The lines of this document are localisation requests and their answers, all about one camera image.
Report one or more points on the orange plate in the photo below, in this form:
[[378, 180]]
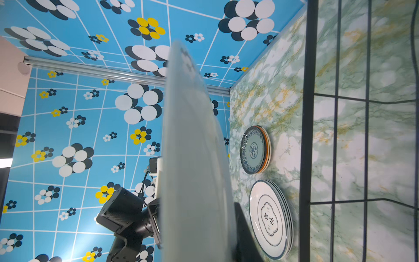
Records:
[[268, 150]]

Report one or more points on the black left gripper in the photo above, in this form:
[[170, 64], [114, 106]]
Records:
[[130, 219]]

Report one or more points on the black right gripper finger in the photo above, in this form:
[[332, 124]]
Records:
[[246, 250]]

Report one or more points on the black wire dish rack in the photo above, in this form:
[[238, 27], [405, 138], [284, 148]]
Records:
[[359, 191]]

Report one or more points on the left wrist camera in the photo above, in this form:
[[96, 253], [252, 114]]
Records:
[[155, 170]]

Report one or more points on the white plate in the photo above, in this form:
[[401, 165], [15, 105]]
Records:
[[289, 222], [253, 150], [197, 209], [268, 220]]

